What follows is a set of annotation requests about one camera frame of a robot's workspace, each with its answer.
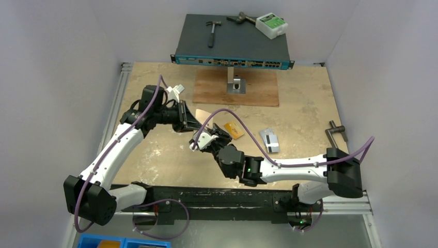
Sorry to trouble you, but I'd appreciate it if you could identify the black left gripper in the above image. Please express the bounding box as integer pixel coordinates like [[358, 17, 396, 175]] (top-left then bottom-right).
[[154, 100, 204, 133]]

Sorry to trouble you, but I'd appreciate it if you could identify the aluminium frame rail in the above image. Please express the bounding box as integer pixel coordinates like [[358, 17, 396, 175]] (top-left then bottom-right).
[[70, 62, 373, 215]]

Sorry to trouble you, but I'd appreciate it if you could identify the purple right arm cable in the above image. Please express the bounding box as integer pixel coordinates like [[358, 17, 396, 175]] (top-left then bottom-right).
[[191, 108, 376, 234]]

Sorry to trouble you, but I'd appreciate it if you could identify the gold credit card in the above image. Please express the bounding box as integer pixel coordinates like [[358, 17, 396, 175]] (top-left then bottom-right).
[[224, 121, 244, 140]]

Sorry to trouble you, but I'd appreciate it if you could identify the brown plywood board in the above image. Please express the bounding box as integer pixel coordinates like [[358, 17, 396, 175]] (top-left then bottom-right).
[[193, 69, 279, 107]]

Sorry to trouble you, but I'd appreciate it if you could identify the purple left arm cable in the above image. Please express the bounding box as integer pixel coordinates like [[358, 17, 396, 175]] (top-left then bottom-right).
[[73, 75, 190, 240]]

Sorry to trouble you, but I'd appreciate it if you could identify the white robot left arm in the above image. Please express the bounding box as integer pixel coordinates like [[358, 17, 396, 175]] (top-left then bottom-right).
[[64, 85, 201, 226]]

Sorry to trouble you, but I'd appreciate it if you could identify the metal stand base bracket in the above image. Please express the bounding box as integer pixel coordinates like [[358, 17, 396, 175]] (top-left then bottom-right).
[[227, 67, 246, 95]]

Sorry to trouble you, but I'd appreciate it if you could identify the white green box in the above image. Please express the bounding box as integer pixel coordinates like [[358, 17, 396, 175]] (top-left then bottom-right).
[[255, 13, 288, 39]]

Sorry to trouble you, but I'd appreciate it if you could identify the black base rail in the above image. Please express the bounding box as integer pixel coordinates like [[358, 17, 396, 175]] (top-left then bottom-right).
[[122, 186, 322, 225]]

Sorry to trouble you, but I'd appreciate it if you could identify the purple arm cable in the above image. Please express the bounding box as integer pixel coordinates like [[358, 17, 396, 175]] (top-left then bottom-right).
[[73, 75, 190, 240], [191, 108, 376, 234]]

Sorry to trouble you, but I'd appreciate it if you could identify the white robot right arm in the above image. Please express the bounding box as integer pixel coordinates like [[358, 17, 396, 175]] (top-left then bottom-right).
[[191, 125, 363, 210]]

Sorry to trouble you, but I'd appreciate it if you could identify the dark pliers tool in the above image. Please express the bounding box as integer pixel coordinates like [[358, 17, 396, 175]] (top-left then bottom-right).
[[226, 12, 256, 25]]

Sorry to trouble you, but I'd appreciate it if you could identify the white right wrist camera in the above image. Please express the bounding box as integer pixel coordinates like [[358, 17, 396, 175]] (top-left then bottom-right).
[[189, 131, 219, 151]]

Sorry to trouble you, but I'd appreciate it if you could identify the small hammer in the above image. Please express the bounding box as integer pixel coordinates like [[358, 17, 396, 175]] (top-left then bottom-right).
[[206, 21, 222, 48]]

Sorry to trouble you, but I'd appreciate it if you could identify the metal door handle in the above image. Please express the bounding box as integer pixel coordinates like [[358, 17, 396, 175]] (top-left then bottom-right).
[[324, 120, 349, 149]]

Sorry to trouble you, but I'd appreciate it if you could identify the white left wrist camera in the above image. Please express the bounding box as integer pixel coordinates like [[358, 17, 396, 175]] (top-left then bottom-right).
[[165, 84, 185, 102]]

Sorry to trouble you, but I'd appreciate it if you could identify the blue plastic bin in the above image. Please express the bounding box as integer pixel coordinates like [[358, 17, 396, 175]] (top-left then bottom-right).
[[74, 234, 171, 248]]

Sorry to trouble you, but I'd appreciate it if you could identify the silver credit card stack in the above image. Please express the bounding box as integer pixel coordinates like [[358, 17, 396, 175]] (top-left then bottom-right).
[[259, 128, 280, 154]]

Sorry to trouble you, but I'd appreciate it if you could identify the tan leather card holder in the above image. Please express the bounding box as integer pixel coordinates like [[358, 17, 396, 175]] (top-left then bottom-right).
[[195, 108, 213, 131]]

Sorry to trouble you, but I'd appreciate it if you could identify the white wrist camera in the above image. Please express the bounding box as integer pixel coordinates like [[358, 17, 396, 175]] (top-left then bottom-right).
[[165, 84, 185, 102], [189, 131, 219, 151]]

